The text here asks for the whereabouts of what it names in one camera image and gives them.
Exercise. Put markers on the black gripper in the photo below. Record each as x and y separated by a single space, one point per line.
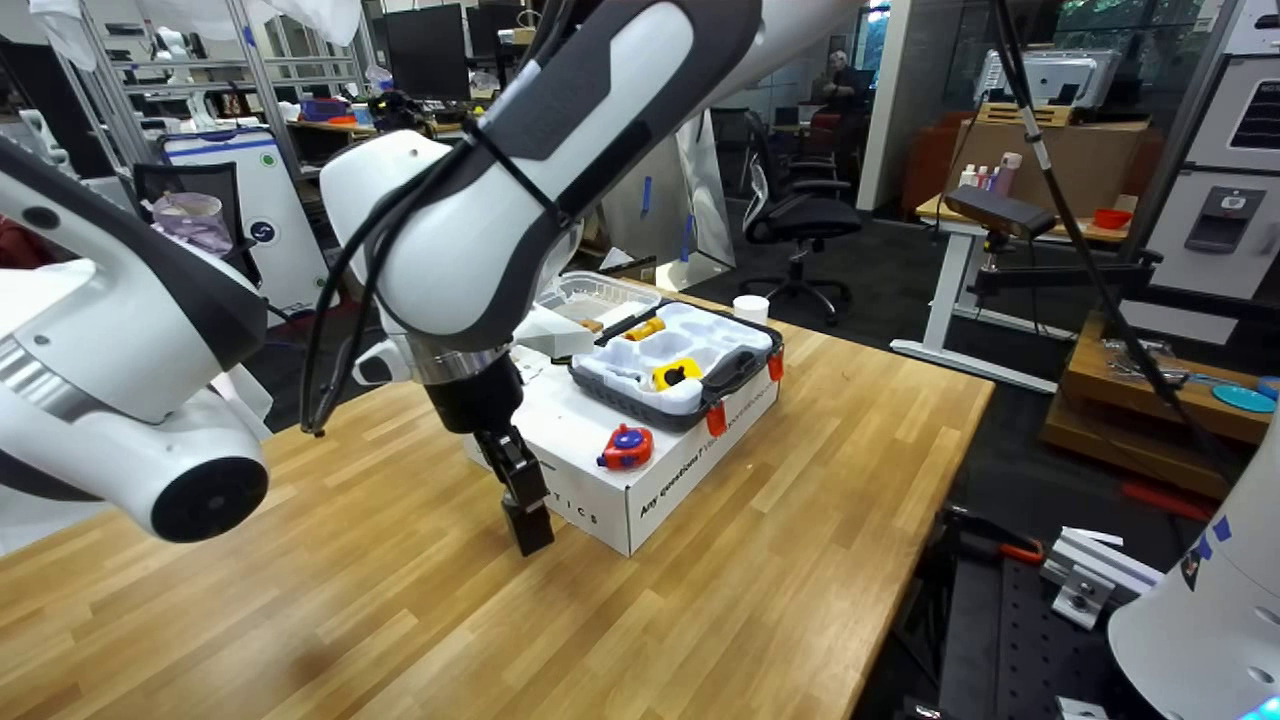
479 399

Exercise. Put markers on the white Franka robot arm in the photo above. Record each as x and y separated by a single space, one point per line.
465 242

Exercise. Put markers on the white black-jointed robot arm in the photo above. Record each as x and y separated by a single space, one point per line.
121 332

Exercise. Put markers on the white cardboard box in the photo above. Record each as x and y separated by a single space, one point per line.
586 467

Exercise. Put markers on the large brown cardboard box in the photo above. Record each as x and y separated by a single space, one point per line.
1106 167

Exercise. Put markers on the red blue tape measure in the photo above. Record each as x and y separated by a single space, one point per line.
624 451

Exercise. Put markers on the grey white organizer case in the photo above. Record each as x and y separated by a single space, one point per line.
624 369

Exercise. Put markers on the yellow black tool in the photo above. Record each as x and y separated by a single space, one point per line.
676 374

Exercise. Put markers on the yellow orange tool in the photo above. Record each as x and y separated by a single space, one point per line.
646 330

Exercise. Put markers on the clear plastic lid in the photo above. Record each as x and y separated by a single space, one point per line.
601 293

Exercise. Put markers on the white cylinder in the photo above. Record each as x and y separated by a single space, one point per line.
748 311

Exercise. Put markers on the silver board with blue tape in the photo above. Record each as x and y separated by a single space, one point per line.
664 215

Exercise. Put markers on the white cabinet with round logo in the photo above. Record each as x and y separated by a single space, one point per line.
267 224

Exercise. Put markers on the black office chair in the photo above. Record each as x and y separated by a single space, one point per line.
801 215

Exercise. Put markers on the purple cloth bag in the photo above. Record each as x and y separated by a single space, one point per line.
195 224

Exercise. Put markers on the black monitor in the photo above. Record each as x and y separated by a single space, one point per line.
426 52

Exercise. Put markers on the white-legged desk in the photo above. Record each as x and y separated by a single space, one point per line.
955 285

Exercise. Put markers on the black perforated breadboard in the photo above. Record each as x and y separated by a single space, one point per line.
1001 640

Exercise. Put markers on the flat black device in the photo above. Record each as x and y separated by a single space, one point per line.
1001 215

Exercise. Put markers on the pile of metal parts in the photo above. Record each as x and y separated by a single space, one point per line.
1138 357

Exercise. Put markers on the low wooden shelf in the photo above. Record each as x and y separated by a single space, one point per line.
1147 421

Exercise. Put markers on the red bowl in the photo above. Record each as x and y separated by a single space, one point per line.
1113 217

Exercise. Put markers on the white grey device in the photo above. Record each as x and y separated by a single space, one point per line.
1066 76

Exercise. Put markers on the teal disc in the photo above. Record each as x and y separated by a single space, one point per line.
1246 399

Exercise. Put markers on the white grey appliance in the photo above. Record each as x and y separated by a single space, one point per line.
1227 203

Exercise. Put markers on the aluminium bracket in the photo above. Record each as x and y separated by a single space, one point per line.
1098 572

